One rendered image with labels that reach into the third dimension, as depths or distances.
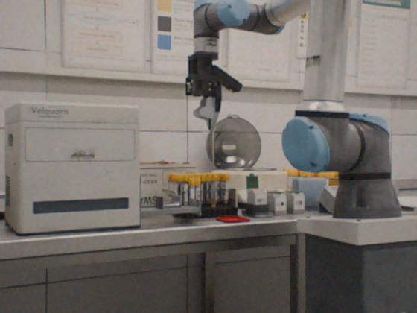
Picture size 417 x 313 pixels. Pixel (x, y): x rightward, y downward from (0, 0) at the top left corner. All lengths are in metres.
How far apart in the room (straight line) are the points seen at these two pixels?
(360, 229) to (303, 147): 0.20
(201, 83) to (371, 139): 0.53
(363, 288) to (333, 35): 0.52
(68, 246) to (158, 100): 0.92
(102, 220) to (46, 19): 0.88
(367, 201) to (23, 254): 0.75
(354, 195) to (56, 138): 0.68
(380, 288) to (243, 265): 1.10
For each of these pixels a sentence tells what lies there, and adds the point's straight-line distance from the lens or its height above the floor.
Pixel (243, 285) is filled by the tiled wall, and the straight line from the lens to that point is 2.26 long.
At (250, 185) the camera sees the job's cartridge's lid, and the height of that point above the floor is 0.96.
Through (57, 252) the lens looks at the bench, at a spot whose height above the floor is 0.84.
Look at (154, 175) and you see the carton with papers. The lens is 1.66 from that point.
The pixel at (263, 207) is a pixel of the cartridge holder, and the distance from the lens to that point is 1.55.
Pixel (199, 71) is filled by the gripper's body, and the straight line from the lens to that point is 1.53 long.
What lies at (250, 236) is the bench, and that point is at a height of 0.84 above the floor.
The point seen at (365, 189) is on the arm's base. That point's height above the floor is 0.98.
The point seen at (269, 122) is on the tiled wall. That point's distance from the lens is 2.26.
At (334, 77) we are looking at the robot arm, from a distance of 1.16.
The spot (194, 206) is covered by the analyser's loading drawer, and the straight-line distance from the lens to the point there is 1.44.
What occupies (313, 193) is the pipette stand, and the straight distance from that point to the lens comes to 1.74.
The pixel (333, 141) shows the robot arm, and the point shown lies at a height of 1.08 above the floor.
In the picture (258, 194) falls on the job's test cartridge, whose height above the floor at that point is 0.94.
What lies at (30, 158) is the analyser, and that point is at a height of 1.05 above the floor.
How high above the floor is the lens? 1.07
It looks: 1 degrees down
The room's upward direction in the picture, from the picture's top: straight up
